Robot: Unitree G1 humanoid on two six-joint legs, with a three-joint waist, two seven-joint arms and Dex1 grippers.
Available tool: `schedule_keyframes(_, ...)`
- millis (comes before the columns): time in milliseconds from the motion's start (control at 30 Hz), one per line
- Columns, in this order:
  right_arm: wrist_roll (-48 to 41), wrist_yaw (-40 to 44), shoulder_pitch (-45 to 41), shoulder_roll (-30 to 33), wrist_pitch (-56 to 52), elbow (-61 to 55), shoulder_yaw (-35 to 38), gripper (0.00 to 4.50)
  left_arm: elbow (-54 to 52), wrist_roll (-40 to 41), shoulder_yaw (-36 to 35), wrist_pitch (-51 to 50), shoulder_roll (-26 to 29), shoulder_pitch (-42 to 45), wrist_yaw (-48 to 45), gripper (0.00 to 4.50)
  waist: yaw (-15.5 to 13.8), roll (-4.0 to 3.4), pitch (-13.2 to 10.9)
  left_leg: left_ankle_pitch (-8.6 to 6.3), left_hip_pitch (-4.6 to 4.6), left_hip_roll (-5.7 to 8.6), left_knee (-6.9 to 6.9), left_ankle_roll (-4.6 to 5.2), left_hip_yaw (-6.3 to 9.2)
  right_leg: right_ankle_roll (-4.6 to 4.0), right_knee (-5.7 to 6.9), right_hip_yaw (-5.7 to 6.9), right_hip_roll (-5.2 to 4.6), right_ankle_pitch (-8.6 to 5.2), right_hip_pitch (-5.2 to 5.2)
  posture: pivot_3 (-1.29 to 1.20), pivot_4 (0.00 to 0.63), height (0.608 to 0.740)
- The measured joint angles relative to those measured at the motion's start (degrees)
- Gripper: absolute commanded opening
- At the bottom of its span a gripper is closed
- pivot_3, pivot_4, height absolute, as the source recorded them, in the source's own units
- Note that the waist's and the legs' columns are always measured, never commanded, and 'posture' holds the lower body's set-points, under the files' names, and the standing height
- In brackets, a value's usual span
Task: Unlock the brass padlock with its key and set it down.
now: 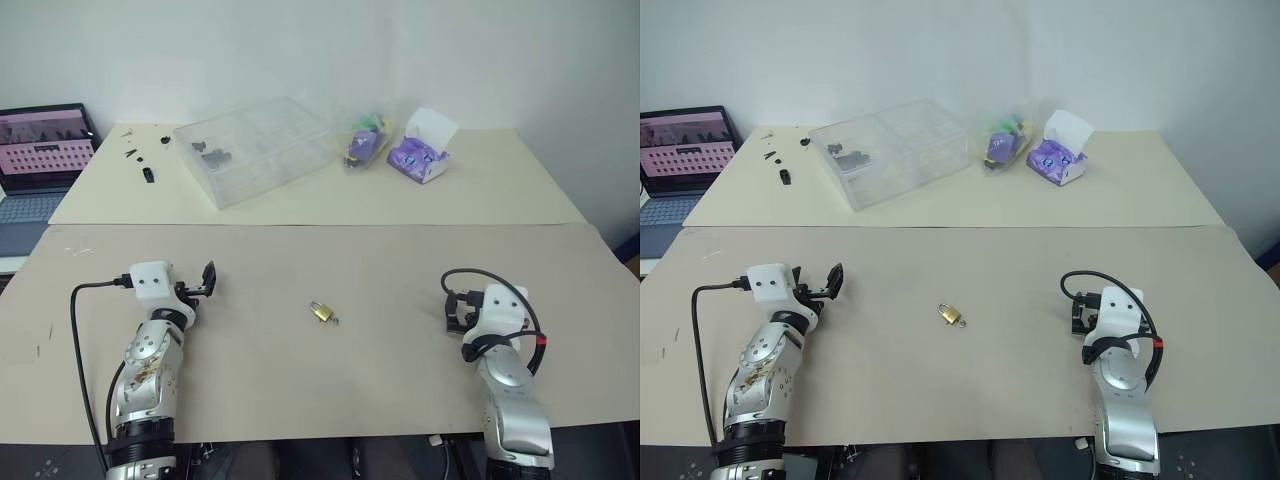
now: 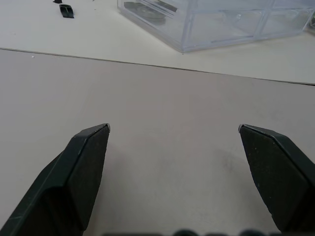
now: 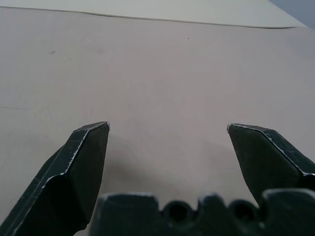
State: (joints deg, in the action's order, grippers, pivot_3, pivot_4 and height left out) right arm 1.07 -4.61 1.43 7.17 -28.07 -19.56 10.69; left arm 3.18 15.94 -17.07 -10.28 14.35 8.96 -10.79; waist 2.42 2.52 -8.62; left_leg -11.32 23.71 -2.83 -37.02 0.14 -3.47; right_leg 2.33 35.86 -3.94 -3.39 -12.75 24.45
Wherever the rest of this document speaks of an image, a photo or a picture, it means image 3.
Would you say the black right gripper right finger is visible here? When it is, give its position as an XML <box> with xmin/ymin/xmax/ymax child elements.
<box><xmin>226</xmin><ymin>123</ymin><xmax>315</xmax><ymax>208</ymax></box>

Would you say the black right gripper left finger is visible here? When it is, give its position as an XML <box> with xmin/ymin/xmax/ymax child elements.
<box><xmin>0</xmin><ymin>121</ymin><xmax>111</xmax><ymax>236</ymax></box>

